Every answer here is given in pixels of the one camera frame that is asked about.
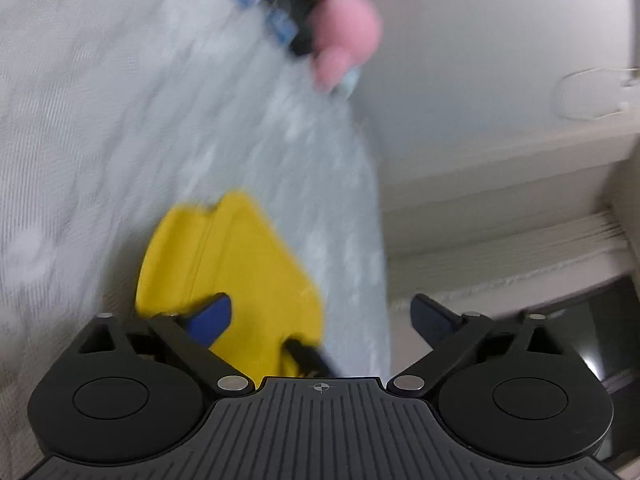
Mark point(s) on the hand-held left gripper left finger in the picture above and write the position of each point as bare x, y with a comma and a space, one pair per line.
210, 317

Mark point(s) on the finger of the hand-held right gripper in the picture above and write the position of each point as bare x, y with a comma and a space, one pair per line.
307, 357

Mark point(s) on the black object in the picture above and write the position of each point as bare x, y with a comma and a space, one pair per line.
295, 10

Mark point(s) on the yellow container lid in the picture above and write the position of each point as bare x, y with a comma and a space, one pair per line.
240, 270

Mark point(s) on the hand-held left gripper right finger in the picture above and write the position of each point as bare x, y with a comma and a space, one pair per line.
432, 317

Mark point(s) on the pink plush toy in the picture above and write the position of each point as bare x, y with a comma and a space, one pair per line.
345, 30

